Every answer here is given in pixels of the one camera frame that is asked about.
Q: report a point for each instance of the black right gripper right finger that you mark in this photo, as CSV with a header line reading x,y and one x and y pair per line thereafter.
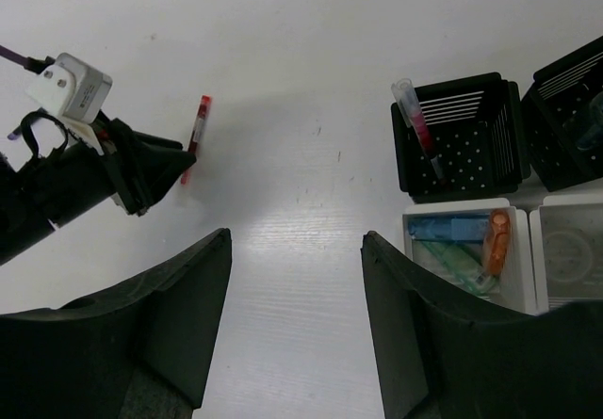
x,y
440,349

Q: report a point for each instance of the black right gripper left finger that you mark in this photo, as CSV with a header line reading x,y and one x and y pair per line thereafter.
x,y
139,349

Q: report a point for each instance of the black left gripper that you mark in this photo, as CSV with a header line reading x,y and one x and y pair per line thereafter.
x,y
50,191

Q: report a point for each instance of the red gel pen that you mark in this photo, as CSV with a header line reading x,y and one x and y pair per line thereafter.
x,y
410,109
197,133

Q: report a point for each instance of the green lead case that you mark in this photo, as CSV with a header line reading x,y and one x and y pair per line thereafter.
x,y
455,264

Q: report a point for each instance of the blue lead case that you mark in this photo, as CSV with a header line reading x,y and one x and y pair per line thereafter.
x,y
443,229

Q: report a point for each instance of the orange lead case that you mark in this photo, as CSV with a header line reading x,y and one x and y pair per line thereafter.
x,y
496,242

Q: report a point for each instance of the clear tape roll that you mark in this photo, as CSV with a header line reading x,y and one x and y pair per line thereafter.
x,y
568,256

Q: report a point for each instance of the clear spray bottle blue cap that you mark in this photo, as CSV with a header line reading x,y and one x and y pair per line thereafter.
x,y
584,127

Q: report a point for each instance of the white mesh organizer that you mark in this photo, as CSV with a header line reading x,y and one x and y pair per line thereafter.
x,y
531,262

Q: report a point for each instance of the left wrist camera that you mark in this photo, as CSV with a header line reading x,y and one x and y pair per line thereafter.
x,y
71,88

